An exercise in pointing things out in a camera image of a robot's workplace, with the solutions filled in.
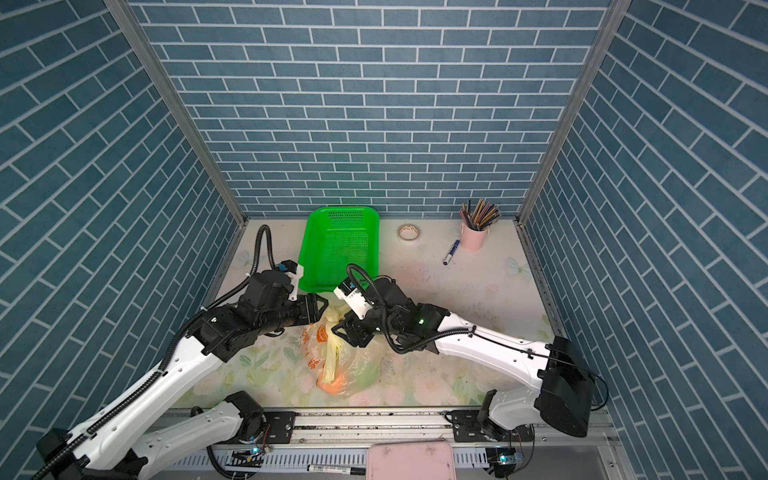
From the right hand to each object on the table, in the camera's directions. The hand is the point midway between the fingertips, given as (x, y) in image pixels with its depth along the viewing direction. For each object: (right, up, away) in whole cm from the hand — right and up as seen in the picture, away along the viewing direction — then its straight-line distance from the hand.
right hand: (335, 321), depth 70 cm
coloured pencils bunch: (+45, +29, +35) cm, 64 cm away
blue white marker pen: (+34, +15, +38) cm, 54 cm away
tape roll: (+19, +23, +46) cm, 55 cm away
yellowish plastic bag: (0, -11, 0) cm, 11 cm away
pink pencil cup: (+42, +20, +38) cm, 60 cm away
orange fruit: (0, -17, +2) cm, 17 cm away
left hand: (-3, +4, +3) cm, 6 cm away
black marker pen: (+1, -33, -3) cm, 34 cm away
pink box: (+19, -31, -3) cm, 37 cm away
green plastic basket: (-9, +21, +45) cm, 51 cm away
